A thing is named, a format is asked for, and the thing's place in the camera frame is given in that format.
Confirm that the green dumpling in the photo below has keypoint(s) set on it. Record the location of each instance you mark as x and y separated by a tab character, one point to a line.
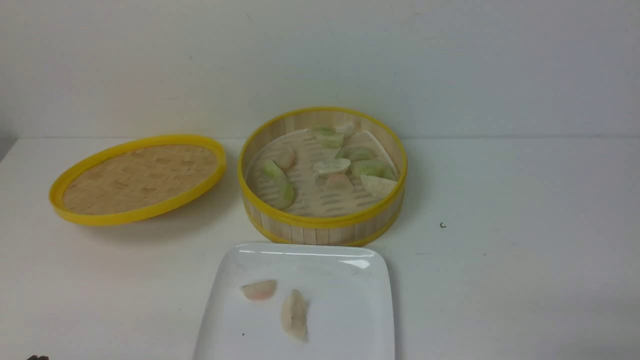
367	167
272	172
286	196
328	137
356	153

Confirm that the white square plate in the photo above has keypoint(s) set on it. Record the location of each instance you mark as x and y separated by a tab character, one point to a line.
349	300

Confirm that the pinkish dumpling on plate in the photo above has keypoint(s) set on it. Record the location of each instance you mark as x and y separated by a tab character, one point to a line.
260	290

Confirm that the white dumpling on plate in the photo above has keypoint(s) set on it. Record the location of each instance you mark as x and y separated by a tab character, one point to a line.
293	316

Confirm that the yellow rimmed bamboo steamer basket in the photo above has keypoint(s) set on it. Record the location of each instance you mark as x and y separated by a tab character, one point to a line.
318	216

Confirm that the pinkish dumpling centre front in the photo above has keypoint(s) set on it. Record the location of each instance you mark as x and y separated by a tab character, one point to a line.
338	182

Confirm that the pinkish dumpling left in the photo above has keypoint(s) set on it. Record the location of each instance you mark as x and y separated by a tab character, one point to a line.
286	159

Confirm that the green dumpling back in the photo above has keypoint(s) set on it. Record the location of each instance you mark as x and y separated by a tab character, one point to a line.
328	137

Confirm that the white dumpling back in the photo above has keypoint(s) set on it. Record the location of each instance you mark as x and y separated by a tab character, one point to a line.
347	129

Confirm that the yellow rimmed bamboo steamer lid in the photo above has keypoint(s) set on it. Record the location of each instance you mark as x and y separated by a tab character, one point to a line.
138	180

